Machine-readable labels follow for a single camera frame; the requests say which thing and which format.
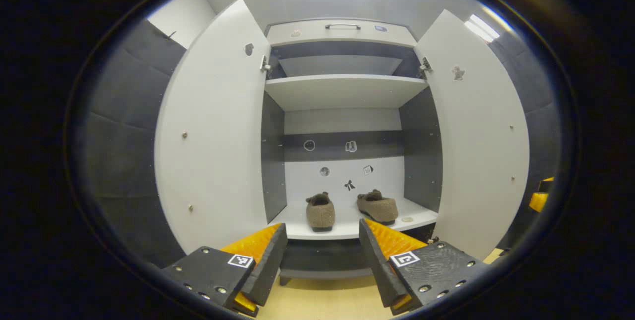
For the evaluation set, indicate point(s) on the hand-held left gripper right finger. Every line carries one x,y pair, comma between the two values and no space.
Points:
377,265

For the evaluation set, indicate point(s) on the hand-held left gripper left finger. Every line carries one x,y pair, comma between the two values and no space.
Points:
272,260

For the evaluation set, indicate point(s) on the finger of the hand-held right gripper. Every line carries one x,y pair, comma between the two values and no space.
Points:
538,202

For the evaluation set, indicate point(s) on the brown fuzzy shoe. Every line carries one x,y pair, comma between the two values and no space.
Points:
320,213
379,207

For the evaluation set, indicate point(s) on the grey cabinet door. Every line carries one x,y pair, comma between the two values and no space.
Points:
481,151
213,136

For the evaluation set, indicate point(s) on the small ceiling light panel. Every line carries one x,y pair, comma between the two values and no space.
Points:
481,29

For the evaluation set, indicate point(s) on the black backdrop cloth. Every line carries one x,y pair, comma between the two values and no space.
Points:
124,136

